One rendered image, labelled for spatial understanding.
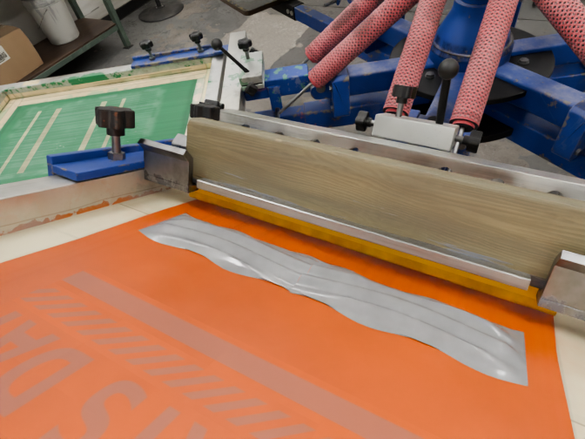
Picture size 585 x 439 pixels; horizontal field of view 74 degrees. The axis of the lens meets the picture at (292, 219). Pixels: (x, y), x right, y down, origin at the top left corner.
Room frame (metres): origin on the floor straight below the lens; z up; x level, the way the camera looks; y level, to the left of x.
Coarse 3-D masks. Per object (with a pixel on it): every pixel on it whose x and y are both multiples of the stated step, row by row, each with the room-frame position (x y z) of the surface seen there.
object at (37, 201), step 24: (144, 168) 0.39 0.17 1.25; (0, 192) 0.30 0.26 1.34; (24, 192) 0.30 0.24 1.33; (48, 192) 0.31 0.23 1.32; (72, 192) 0.32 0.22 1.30; (96, 192) 0.34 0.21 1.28; (120, 192) 0.36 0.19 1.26; (144, 192) 0.38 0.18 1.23; (0, 216) 0.27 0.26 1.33; (24, 216) 0.28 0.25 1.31; (48, 216) 0.30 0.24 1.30
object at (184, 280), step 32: (128, 224) 0.29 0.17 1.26; (224, 224) 0.30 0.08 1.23; (256, 224) 0.30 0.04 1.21; (32, 256) 0.23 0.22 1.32; (64, 256) 0.23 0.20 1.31; (96, 256) 0.23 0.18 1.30; (128, 256) 0.23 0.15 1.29; (160, 256) 0.23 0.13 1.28; (192, 256) 0.23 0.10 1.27; (320, 256) 0.23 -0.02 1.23; (0, 288) 0.18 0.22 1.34; (32, 288) 0.18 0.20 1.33; (160, 288) 0.18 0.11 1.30; (192, 288) 0.18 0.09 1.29; (224, 288) 0.18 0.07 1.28; (256, 288) 0.18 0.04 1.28; (224, 320) 0.14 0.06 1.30; (256, 320) 0.14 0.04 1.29
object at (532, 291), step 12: (204, 192) 0.36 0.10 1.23; (240, 204) 0.32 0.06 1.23; (276, 216) 0.29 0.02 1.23; (324, 228) 0.26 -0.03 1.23; (360, 240) 0.23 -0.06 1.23; (396, 252) 0.21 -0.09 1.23; (432, 264) 0.19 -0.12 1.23; (468, 276) 0.17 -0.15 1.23; (480, 276) 0.17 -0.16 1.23; (504, 288) 0.15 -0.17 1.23; (516, 288) 0.15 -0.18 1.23; (528, 288) 0.14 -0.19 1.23
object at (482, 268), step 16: (224, 192) 0.32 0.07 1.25; (240, 192) 0.31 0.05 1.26; (272, 208) 0.28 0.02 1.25; (288, 208) 0.27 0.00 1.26; (304, 208) 0.27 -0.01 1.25; (320, 224) 0.25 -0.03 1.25; (336, 224) 0.24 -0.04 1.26; (352, 224) 0.24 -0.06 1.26; (368, 240) 0.22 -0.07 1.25; (384, 240) 0.21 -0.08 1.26; (400, 240) 0.20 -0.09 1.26; (416, 240) 0.20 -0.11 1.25; (416, 256) 0.19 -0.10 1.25; (432, 256) 0.18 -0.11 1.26; (448, 256) 0.18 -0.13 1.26; (464, 256) 0.18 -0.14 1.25; (480, 272) 0.16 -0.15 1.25; (496, 272) 0.15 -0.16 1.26; (512, 272) 0.15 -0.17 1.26
